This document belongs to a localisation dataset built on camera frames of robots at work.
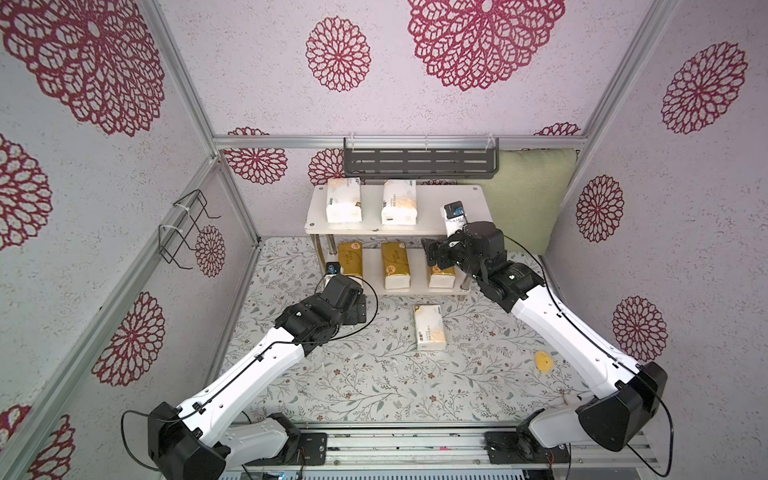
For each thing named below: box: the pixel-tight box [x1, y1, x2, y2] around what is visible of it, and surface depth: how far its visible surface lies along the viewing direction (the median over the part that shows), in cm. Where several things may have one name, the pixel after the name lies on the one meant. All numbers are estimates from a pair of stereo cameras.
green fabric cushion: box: [482, 148, 577, 255], surface depth 97 cm
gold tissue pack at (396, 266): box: [381, 242, 411, 290], surface depth 97 cm
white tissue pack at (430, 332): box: [414, 304, 446, 351], surface depth 92 cm
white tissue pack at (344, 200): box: [326, 177, 363, 223], surface depth 77 cm
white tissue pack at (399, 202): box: [381, 179, 417, 225], surface depth 76 cm
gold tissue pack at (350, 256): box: [338, 242, 363, 278], surface depth 99 cm
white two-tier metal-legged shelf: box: [304, 185, 493, 235], surface depth 79 cm
